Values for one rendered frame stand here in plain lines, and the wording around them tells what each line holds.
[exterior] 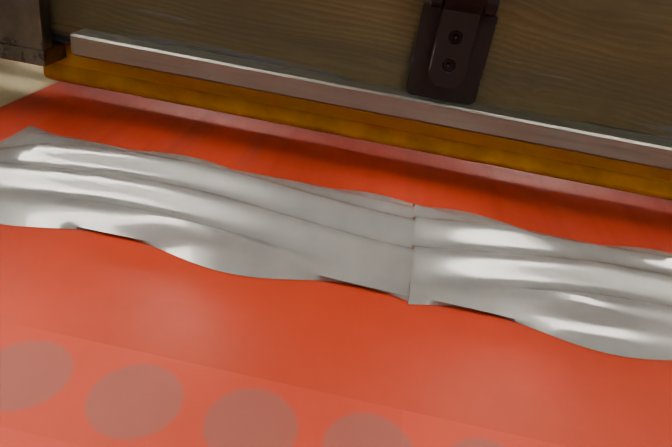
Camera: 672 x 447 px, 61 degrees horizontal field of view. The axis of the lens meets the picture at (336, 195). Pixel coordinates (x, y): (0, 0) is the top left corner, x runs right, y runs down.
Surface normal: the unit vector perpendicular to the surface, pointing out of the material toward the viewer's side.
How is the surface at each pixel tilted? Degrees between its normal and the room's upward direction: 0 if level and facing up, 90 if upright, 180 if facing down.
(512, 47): 90
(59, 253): 0
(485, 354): 0
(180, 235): 41
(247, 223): 31
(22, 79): 0
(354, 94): 90
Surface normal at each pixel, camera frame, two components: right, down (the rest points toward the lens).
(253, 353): 0.15, -0.87
